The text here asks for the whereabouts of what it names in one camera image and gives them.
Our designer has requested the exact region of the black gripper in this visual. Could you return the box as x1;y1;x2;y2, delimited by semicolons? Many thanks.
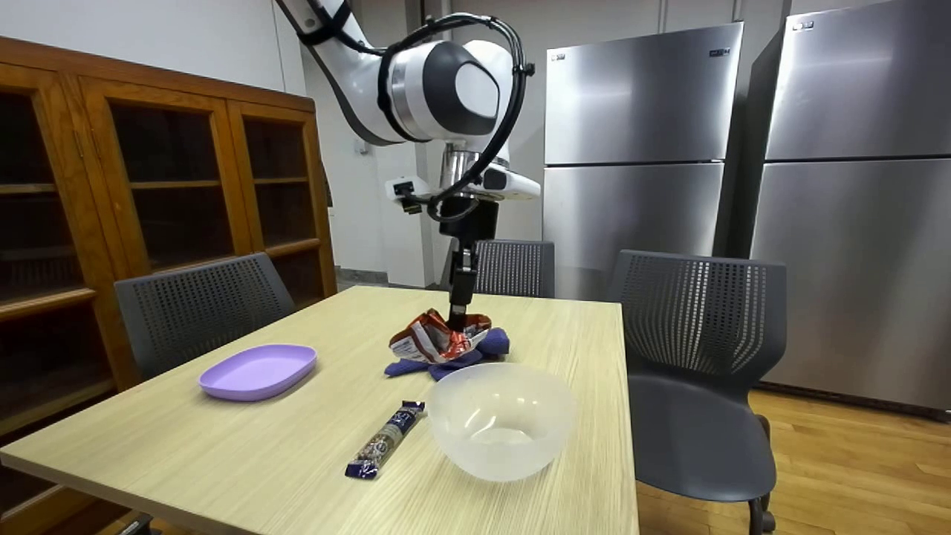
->
439;196;498;328

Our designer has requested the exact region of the orange Doritos chip packet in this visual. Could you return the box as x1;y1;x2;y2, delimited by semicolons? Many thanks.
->
390;309;492;365

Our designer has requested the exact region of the dark blue nut bar packet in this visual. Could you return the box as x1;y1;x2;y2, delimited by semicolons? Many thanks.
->
344;401;426;483

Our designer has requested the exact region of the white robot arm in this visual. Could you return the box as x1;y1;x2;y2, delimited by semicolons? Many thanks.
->
276;0;540;331

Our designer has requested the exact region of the translucent white plastic bowl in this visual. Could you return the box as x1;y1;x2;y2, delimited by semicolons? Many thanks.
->
429;364;574;484

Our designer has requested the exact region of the purple plastic plate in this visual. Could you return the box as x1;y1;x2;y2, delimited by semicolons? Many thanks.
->
198;346;319;401

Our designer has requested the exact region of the grey chair far end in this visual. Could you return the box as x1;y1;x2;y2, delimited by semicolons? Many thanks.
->
475;240;556;298

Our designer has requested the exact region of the dark blue cloth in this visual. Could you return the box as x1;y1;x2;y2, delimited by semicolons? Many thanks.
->
384;328;512;382

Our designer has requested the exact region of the left stainless steel refrigerator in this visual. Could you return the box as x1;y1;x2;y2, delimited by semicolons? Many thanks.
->
544;23;742;301

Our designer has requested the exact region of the stainless steel refrigerator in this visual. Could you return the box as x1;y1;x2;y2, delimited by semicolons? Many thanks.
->
753;0;951;414
544;23;742;301

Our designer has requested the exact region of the grey chair right side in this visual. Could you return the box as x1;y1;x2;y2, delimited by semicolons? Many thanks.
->
613;249;788;535

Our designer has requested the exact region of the grey chair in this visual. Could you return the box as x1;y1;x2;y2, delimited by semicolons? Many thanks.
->
114;252;295;379
613;249;788;535

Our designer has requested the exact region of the grey chair left side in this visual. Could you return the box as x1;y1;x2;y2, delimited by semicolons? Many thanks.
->
114;252;295;379

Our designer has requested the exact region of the wooden glass door cabinet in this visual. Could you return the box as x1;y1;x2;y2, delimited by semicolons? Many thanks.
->
0;37;339;535

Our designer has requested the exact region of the right stainless steel refrigerator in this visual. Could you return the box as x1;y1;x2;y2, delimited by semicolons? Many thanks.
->
753;0;951;414

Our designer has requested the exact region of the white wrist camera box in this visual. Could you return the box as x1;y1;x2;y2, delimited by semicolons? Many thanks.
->
390;163;544;208

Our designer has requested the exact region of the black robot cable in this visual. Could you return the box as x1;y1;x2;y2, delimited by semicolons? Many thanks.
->
374;10;539;223

